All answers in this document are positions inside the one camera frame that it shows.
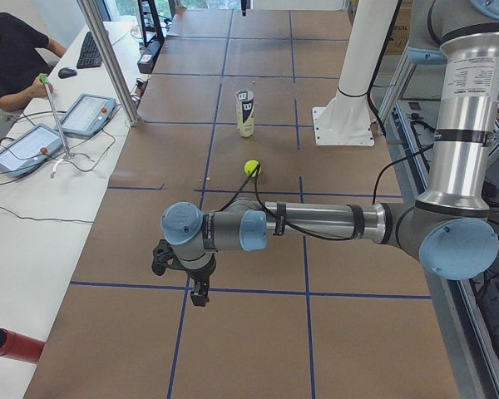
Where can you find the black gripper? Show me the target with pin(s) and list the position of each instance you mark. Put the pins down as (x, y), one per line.
(199, 275)

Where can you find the yellow tennis ball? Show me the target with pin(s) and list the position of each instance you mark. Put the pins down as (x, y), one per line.
(252, 168)

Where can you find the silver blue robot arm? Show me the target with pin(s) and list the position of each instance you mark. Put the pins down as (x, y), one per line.
(445, 229)

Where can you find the clear tennis ball can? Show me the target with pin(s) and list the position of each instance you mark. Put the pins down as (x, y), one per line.
(245, 112)

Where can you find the red cylinder tube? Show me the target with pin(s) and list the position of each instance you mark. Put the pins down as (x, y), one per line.
(16, 346)

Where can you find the right teach pendant tablet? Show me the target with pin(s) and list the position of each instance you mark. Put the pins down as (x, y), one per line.
(87, 115)

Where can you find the teach pendant tablet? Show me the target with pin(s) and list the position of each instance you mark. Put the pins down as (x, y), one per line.
(87, 115)
(29, 151)

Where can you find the left teach pendant tablet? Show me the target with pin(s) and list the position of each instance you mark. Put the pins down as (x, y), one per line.
(29, 151)

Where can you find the black computer mouse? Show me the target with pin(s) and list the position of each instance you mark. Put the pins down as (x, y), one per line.
(66, 72)

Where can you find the black keyboard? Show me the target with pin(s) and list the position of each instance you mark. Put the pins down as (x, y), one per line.
(89, 56)

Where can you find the metal rod green tip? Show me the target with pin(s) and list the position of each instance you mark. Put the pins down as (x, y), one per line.
(45, 82)

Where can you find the person in black shirt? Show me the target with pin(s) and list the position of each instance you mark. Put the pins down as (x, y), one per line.
(21, 64)

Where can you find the cardboard box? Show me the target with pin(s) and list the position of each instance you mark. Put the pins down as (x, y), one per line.
(401, 30)

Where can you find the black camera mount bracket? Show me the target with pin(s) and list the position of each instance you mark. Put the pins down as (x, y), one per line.
(164, 258)

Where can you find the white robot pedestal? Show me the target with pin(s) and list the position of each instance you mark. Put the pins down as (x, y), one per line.
(345, 120)

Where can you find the aluminium frame post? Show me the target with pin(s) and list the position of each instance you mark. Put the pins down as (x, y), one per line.
(98, 31)

